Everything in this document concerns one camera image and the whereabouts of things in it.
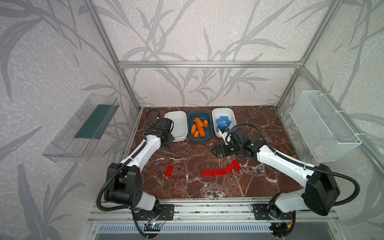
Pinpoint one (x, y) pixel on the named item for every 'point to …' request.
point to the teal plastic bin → (203, 116)
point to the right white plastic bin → (217, 112)
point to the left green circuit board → (151, 227)
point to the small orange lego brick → (205, 123)
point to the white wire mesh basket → (328, 137)
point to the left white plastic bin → (180, 128)
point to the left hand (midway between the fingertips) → (170, 135)
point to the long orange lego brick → (198, 122)
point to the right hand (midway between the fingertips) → (218, 144)
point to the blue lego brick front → (228, 123)
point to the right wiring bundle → (282, 229)
